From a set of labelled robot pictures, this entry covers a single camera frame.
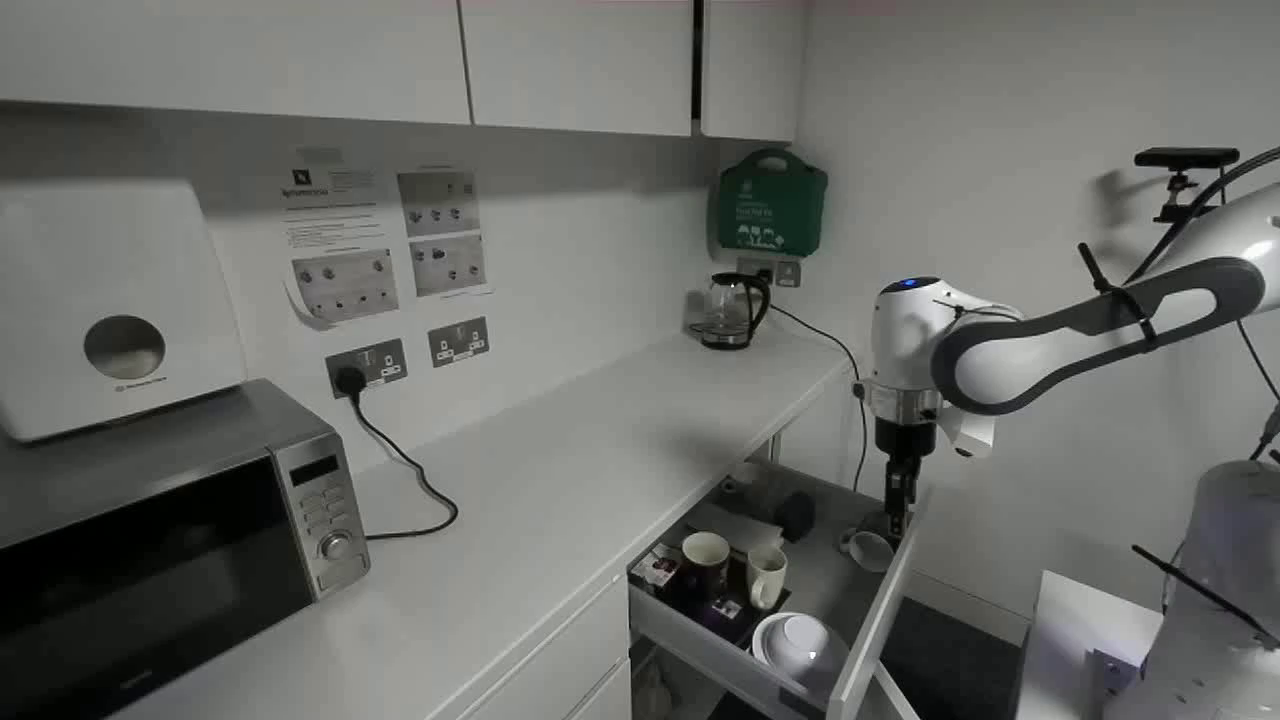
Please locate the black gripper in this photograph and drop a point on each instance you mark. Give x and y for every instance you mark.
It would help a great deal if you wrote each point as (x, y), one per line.
(904, 441)

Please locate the black mug white interior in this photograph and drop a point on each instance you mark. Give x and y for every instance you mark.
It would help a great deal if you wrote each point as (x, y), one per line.
(701, 561)

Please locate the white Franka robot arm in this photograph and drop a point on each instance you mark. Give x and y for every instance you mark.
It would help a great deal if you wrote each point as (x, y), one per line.
(1064, 349)

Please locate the white robot base table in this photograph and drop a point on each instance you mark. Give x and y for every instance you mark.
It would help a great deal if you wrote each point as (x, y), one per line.
(1074, 642)

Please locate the grey kitchen drawer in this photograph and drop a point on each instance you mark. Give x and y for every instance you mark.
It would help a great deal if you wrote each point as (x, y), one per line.
(813, 584)

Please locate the white base cabinet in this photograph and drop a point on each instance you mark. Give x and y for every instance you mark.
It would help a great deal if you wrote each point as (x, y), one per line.
(563, 667)

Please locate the white ceramic bowl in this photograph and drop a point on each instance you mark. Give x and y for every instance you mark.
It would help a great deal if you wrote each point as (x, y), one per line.
(790, 642)

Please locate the black box with purple print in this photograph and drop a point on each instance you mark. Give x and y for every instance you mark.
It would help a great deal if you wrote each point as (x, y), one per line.
(723, 616)

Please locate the small white printed box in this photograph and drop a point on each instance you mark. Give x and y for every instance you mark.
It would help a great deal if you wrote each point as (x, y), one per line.
(650, 567)

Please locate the green first aid box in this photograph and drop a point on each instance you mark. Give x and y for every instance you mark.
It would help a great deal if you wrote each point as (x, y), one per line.
(765, 200)

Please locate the small printed picture sheet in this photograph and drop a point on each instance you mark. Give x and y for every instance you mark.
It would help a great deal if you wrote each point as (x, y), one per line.
(439, 200)
(448, 267)

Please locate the large white instruction sheet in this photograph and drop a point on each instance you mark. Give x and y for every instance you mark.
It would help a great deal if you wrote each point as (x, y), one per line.
(338, 226)

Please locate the silver microwave oven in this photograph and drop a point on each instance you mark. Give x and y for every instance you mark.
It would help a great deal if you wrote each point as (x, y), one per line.
(161, 561)

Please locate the white paper towel dispenser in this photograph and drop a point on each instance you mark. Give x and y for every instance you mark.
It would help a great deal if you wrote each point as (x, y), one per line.
(106, 304)

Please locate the wall socket behind kettle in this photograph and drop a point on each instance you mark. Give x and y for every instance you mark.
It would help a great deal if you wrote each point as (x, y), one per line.
(785, 273)

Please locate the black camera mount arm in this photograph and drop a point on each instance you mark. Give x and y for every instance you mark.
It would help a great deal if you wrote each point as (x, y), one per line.
(1180, 198)

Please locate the black bar camera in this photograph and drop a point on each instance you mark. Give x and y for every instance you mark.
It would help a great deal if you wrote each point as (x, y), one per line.
(1185, 158)

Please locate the white wall cabinet door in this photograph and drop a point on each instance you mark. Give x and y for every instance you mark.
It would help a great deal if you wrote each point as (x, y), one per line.
(227, 53)
(748, 65)
(582, 61)

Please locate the empty double wall socket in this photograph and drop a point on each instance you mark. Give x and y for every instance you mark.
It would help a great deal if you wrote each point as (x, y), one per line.
(457, 341)

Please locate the wall socket with plug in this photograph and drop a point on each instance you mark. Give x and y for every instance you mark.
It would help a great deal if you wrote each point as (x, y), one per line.
(365, 360)

